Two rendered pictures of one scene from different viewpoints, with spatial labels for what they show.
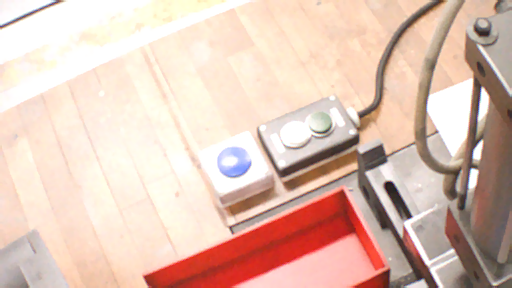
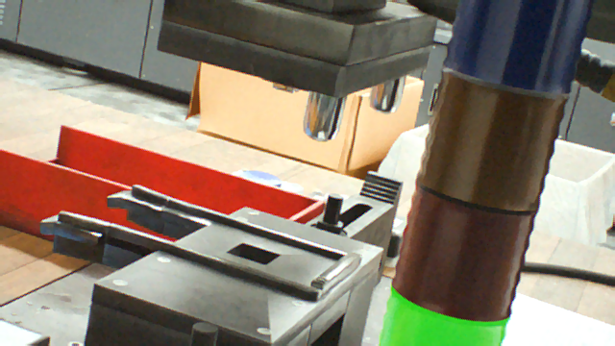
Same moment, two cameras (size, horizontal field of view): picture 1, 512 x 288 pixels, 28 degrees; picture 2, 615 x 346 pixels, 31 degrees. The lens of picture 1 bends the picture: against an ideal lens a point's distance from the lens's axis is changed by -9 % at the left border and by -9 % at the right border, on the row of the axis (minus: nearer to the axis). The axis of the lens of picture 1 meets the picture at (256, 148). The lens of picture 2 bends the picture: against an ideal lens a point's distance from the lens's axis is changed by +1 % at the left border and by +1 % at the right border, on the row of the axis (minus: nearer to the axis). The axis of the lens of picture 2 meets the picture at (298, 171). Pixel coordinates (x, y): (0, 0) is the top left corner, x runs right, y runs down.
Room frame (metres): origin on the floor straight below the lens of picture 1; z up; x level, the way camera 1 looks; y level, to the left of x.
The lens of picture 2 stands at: (-0.16, -0.54, 1.20)
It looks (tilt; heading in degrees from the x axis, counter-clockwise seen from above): 14 degrees down; 33
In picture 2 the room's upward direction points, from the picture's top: 12 degrees clockwise
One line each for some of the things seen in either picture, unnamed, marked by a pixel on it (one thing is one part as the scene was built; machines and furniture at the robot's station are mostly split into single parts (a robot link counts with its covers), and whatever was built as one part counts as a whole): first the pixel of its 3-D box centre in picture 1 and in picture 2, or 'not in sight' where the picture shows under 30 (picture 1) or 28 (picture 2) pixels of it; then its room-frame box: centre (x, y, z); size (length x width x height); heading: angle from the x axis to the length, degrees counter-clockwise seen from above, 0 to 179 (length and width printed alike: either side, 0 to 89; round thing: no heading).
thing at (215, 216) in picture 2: not in sight; (259, 245); (0.40, -0.16, 0.98); 0.13 x 0.01 x 0.03; 105
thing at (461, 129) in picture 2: not in sight; (491, 136); (0.15, -0.41, 1.14); 0.04 x 0.04 x 0.03
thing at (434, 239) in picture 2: not in sight; (463, 245); (0.15, -0.41, 1.10); 0.04 x 0.04 x 0.03
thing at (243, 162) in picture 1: (234, 163); (259, 185); (0.66, 0.03, 0.93); 0.04 x 0.04 x 0.02
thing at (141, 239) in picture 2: not in sight; (209, 276); (0.32, -0.19, 0.98); 0.13 x 0.01 x 0.03; 105
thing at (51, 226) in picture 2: not in sight; (104, 238); (0.31, -0.12, 0.98); 0.07 x 0.02 x 0.01; 105
